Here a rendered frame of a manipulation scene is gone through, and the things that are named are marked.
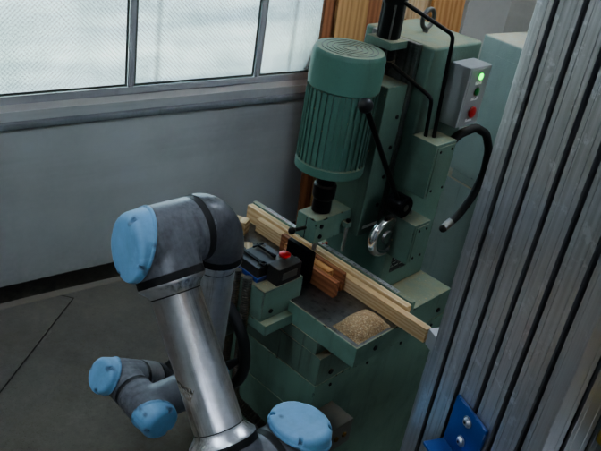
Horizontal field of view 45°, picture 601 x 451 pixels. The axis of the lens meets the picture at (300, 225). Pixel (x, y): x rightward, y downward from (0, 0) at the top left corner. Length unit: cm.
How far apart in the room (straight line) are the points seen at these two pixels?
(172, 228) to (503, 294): 53
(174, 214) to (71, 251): 210
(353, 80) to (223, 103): 165
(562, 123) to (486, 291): 26
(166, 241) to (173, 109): 201
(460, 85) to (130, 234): 102
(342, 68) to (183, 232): 65
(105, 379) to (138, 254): 39
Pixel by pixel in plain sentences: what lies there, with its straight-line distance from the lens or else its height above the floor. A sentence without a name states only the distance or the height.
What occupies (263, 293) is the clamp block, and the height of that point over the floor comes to 95.
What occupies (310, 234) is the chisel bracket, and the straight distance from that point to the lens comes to 189.
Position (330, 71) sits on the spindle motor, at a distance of 169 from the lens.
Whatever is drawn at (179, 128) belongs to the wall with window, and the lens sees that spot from 322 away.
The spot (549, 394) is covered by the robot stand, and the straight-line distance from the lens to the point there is 94.
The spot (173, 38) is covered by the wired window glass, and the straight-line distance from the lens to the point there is 316.
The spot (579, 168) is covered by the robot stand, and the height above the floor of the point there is 166.
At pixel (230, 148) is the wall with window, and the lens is 341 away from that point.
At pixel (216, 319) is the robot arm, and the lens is 139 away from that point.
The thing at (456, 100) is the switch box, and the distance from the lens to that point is 192.
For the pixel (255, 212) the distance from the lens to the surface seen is 213.
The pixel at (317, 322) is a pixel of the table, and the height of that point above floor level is 89.
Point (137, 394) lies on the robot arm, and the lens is 147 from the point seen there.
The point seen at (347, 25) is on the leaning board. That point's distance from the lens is 335.
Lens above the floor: 195
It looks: 29 degrees down
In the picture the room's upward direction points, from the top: 10 degrees clockwise
